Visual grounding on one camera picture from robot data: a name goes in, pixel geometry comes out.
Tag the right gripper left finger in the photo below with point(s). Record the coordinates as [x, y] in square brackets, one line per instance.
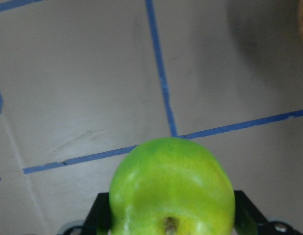
[98, 220]

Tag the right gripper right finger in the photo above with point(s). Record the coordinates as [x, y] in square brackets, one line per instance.
[248, 218]

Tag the green apple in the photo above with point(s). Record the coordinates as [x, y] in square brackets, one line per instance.
[171, 186]

